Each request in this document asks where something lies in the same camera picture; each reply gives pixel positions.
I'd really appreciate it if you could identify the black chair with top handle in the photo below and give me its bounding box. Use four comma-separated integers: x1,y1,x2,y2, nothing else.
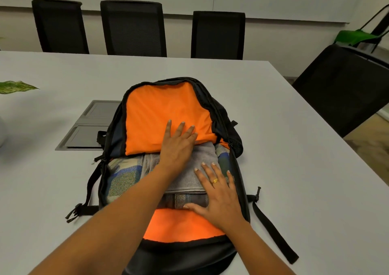
291,43,389,139

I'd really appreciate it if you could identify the grey towel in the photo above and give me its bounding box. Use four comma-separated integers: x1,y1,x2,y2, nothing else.
142,141,229,195

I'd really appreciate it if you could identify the grey table cable box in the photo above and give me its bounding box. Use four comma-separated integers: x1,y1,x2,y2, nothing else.
54,99,122,152

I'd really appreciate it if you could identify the black conference chair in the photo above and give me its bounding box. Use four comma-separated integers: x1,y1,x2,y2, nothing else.
190,10,246,61
31,0,90,55
100,0,168,58

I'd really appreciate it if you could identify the white round plant pot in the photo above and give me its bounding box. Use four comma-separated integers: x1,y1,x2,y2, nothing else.
0,117,8,148

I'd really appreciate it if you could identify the plaid flannel shirt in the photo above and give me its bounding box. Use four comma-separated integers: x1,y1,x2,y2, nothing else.
105,144,231,210

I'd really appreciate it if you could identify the person's right hand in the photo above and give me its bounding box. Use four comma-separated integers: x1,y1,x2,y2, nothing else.
183,162,248,235

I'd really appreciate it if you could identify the person's left forearm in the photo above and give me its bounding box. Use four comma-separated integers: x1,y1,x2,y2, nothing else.
29,164,177,275

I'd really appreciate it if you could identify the black frame chair green seat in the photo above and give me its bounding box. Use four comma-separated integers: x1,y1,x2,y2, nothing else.
333,4,389,54

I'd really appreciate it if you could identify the small variegated table plant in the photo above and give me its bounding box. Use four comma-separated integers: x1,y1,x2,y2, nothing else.
0,80,40,95

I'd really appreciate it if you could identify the black backpack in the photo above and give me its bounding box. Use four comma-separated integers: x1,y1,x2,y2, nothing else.
65,77,300,275

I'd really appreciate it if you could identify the person's left hand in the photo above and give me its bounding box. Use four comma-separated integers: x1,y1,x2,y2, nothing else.
158,120,199,175

